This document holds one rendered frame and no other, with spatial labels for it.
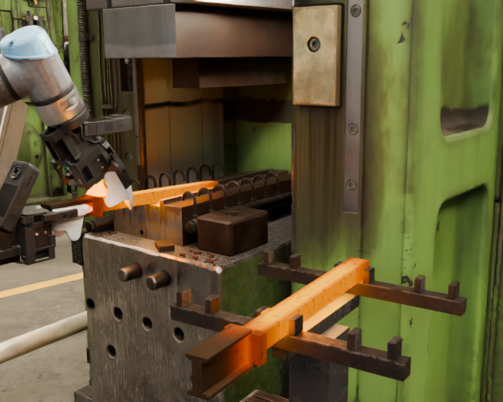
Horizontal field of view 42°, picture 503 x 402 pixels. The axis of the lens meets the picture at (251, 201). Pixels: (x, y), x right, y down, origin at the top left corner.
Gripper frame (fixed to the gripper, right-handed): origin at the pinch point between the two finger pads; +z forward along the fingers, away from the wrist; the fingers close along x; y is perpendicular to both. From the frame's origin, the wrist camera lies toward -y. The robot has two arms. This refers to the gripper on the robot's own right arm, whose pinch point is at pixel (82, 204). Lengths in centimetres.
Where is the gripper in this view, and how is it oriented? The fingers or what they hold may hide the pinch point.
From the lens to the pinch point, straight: 119.7
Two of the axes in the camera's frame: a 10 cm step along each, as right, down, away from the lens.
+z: 6.2, -1.5, 7.7
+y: 0.0, 9.8, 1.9
